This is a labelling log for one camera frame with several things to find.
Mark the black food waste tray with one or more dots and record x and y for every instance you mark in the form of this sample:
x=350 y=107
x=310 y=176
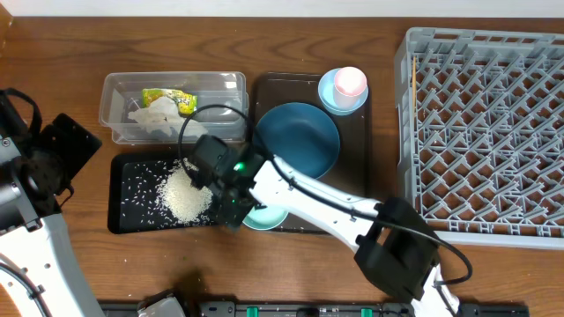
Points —
x=134 y=204

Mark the clear plastic bin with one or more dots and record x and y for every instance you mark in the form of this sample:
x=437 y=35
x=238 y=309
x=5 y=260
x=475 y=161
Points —
x=122 y=93

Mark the white tissue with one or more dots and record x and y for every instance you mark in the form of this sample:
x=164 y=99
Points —
x=161 y=117

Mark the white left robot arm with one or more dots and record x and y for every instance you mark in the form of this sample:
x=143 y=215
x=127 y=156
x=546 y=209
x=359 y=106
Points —
x=39 y=270

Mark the wooden chopstick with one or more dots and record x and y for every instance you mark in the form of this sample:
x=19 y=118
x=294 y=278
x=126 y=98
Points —
x=414 y=84

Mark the green snack wrapper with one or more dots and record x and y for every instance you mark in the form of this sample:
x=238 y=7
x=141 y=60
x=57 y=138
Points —
x=176 y=99

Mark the pile of white rice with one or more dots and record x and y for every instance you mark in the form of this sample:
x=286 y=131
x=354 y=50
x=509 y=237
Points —
x=177 y=194

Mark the light blue bowl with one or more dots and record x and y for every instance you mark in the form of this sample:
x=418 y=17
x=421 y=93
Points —
x=326 y=90

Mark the grey dishwasher rack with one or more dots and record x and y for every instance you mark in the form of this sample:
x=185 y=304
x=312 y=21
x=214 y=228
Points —
x=482 y=159

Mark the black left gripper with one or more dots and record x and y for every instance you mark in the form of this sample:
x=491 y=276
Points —
x=75 y=145

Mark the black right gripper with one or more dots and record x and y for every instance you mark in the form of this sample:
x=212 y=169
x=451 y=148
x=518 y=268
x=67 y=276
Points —
x=228 y=217

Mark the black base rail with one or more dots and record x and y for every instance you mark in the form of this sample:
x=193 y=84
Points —
x=231 y=309

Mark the pink cup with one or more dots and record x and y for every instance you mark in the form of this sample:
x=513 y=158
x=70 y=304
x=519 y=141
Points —
x=350 y=84

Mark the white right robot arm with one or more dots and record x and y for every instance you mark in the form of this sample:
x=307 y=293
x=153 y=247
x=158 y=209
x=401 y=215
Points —
x=393 y=247

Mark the dark blue plate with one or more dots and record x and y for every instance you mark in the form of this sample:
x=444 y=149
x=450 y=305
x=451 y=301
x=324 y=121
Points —
x=304 y=136

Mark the mint green bowl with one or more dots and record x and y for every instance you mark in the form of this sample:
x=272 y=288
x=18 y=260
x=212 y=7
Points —
x=265 y=218

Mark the brown serving tray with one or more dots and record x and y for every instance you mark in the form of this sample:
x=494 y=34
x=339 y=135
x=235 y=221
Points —
x=351 y=171

